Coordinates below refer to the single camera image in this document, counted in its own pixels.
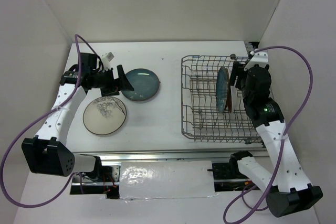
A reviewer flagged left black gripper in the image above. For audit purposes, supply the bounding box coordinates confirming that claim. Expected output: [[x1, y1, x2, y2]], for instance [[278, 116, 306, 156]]
[[90, 65, 134, 97]]

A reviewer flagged dark teal plate with blossoms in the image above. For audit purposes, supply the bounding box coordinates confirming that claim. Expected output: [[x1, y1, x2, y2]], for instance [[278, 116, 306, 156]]
[[216, 66, 228, 112]]

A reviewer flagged red and teal plate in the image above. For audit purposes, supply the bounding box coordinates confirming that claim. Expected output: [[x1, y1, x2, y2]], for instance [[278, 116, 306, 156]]
[[226, 68, 238, 113]]

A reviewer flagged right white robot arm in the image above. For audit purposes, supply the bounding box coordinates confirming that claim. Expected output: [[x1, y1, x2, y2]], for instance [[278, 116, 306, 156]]
[[229, 61, 323, 218]]

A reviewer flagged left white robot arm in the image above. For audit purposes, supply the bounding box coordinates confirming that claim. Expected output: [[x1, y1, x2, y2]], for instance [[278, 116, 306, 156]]
[[22, 52, 133, 182]]

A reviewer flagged cream plate with tree drawing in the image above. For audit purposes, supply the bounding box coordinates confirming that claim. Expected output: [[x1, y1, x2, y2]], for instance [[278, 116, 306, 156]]
[[83, 96, 127, 135]]

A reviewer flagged white foil-edged panel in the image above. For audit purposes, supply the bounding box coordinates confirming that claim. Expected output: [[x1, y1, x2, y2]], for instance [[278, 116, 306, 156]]
[[119, 161, 217, 200]]

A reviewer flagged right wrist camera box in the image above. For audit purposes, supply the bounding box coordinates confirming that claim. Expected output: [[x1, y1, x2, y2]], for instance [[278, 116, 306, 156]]
[[244, 51, 268, 71]]

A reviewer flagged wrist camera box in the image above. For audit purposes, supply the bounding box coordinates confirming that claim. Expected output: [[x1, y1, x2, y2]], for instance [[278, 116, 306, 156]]
[[101, 52, 114, 71], [244, 51, 268, 71]]

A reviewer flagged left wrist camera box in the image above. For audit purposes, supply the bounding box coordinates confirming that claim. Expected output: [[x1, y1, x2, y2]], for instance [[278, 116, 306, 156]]
[[101, 52, 114, 71]]

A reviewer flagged grey wire dish rack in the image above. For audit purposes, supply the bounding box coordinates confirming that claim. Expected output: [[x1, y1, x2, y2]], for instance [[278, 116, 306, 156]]
[[181, 55, 262, 145]]

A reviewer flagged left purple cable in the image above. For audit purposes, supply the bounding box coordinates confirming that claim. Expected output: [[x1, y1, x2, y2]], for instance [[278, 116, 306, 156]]
[[0, 34, 102, 208]]

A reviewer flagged purple cable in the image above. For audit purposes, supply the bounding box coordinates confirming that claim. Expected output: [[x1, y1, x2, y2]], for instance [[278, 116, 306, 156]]
[[0, 34, 102, 208], [222, 46, 314, 223]]

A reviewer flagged aluminium rail at table edge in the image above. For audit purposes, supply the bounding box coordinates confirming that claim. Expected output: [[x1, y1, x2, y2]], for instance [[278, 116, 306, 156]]
[[73, 148, 274, 162]]

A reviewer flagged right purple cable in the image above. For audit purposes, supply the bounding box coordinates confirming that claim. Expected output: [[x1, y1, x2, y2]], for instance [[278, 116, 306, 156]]
[[222, 46, 314, 223]]

